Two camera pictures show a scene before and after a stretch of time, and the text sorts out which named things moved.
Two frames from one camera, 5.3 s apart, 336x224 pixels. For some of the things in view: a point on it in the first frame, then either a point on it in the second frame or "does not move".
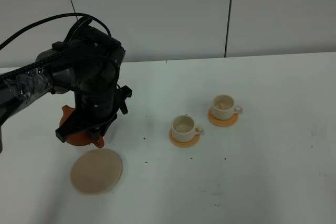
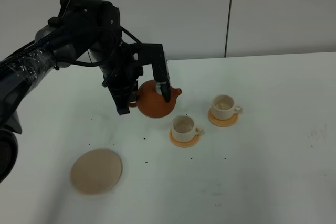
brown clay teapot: [81, 138] -> [151, 103]
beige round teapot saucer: [96, 171] does not move
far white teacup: [223, 107] does not move
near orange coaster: [184, 145] does not move
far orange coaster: [224, 123] does not move
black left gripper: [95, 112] -> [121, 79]
